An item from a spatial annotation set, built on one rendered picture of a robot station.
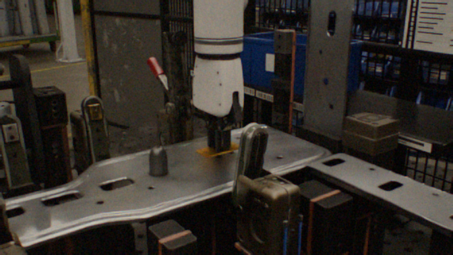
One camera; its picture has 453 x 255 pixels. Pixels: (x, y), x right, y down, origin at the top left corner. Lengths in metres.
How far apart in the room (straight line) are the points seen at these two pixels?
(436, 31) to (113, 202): 0.80
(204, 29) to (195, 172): 0.24
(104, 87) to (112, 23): 0.55
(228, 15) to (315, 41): 0.29
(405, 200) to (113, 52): 3.13
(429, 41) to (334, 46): 0.28
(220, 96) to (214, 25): 0.12
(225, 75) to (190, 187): 0.19
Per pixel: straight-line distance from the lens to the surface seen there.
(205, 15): 0.77
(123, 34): 3.55
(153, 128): 1.98
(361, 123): 0.90
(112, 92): 3.78
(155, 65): 1.02
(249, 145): 0.65
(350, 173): 0.82
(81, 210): 0.71
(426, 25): 1.17
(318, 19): 0.99
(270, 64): 1.24
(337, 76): 0.97
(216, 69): 0.77
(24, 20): 8.74
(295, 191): 0.64
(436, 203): 0.76
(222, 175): 0.78
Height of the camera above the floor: 1.32
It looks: 18 degrees down
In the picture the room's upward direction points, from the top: straight up
